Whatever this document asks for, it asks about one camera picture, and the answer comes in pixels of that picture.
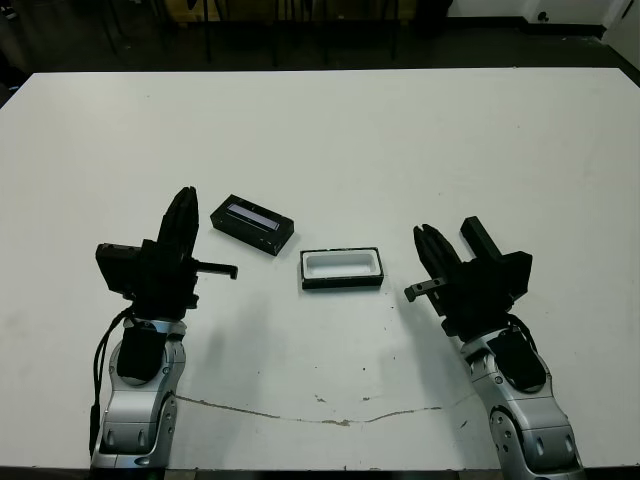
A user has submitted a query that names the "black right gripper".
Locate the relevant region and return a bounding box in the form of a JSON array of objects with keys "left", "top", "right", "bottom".
[{"left": 404, "top": 225, "right": 516, "bottom": 342}]

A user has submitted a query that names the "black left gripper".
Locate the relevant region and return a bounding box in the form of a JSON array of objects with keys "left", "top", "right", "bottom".
[{"left": 130, "top": 185, "right": 239, "bottom": 321}]

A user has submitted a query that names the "black box lid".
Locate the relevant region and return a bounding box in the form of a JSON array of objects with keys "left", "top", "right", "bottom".
[{"left": 209, "top": 192, "right": 296, "bottom": 259}]

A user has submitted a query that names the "black box base white insert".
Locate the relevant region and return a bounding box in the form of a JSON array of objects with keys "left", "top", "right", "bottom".
[{"left": 299, "top": 245, "right": 385, "bottom": 292}]

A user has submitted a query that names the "wooden crate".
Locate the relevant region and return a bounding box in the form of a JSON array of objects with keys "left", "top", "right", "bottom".
[{"left": 164, "top": 0, "right": 221, "bottom": 24}]

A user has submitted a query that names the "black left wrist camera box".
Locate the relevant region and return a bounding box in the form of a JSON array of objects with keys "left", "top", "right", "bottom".
[{"left": 95, "top": 243, "right": 144, "bottom": 301}]

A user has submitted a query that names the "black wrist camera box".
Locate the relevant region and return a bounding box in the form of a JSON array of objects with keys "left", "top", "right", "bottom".
[
  {"left": 499, "top": 251, "right": 534, "bottom": 302},
  {"left": 95, "top": 243, "right": 144, "bottom": 301}
]

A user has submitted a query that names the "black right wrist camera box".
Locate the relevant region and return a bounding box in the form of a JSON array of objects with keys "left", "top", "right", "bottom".
[{"left": 499, "top": 251, "right": 534, "bottom": 302}]

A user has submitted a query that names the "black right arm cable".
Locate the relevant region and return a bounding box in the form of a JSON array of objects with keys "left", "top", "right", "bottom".
[{"left": 507, "top": 310, "right": 544, "bottom": 361}]

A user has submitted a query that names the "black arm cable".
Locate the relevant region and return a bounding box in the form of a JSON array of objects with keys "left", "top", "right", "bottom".
[
  {"left": 507, "top": 310, "right": 544, "bottom": 361},
  {"left": 88, "top": 309, "right": 136, "bottom": 456}
]

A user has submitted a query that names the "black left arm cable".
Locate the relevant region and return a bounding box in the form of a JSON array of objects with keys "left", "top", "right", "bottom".
[{"left": 88, "top": 309, "right": 136, "bottom": 456}]

